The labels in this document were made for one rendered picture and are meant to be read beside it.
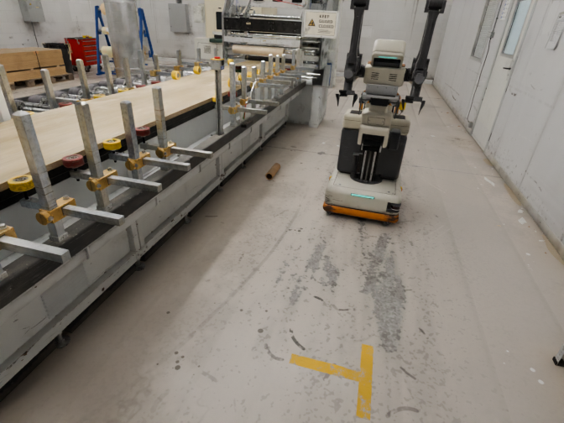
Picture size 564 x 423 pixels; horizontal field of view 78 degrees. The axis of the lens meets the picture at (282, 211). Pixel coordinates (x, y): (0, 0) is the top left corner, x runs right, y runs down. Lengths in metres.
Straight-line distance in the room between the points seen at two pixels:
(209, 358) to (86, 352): 0.60
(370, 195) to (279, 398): 1.75
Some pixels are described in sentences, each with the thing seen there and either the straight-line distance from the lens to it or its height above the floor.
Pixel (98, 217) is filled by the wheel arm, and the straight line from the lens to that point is 1.42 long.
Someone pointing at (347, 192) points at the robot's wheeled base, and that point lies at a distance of 2.91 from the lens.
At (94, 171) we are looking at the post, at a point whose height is 0.89.
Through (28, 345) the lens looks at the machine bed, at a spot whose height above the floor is 0.17.
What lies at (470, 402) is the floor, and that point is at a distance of 1.99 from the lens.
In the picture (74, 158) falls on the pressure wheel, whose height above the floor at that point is 0.91.
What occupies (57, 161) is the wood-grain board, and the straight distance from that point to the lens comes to 1.78.
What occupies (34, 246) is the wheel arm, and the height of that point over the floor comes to 0.84.
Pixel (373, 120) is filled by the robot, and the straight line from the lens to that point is 2.78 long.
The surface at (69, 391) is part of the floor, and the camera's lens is 1.96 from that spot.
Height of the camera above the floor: 1.47
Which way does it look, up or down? 29 degrees down
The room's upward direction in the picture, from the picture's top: 3 degrees clockwise
